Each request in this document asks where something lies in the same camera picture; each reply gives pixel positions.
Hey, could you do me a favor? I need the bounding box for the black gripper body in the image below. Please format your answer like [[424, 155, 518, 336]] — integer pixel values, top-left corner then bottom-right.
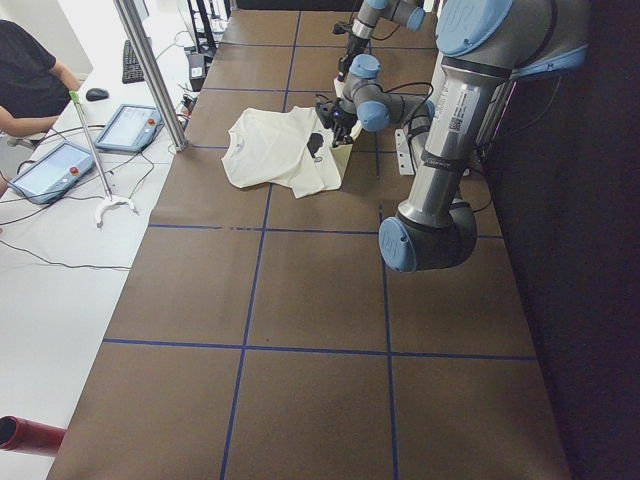
[[346, 32, 369, 58], [328, 102, 358, 135]]

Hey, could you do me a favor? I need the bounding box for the cream long-sleeve printed shirt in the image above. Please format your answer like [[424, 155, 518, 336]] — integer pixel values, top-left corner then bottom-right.
[[222, 106, 362, 198]]

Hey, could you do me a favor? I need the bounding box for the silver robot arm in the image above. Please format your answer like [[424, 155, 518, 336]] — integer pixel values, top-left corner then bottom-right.
[[333, 0, 426, 82], [317, 1, 591, 272]]

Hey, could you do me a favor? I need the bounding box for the far blue teach pendant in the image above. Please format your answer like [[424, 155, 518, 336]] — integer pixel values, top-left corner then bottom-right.
[[94, 104, 163, 153]]

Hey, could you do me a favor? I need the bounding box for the blue teach pendant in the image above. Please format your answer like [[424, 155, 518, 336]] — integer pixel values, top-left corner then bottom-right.
[[94, 104, 163, 153], [9, 142, 94, 204]]

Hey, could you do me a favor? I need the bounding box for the black keyboard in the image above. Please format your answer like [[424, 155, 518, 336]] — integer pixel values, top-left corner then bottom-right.
[[121, 40, 144, 84]]

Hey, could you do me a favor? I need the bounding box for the white reacher grabber tool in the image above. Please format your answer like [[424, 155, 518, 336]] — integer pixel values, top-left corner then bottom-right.
[[69, 90, 138, 228]]

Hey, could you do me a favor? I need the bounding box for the black computer mouse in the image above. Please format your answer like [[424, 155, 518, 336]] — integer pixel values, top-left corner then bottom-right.
[[85, 88, 109, 102]]

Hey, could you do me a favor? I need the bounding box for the near blue teach pendant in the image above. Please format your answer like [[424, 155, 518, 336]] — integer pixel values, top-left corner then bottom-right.
[[9, 142, 94, 204]]

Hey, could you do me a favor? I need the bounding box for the seated person black shirt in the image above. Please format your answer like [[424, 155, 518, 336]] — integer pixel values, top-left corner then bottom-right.
[[0, 19, 82, 196]]

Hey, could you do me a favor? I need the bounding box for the red cylinder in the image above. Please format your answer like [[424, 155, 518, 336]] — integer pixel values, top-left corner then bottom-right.
[[1, 416, 66, 457]]

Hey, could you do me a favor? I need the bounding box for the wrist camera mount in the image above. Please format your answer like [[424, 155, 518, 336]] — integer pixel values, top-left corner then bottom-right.
[[332, 21, 352, 35], [315, 96, 334, 129]]

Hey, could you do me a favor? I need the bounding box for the white camera mast pedestal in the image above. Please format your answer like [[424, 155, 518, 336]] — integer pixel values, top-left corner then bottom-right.
[[394, 126, 429, 176]]

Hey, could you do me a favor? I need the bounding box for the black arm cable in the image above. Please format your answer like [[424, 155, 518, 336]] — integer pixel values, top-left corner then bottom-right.
[[379, 82, 496, 214]]

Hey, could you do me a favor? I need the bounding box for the aluminium frame post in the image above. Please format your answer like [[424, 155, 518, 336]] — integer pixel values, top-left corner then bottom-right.
[[113, 0, 188, 152]]

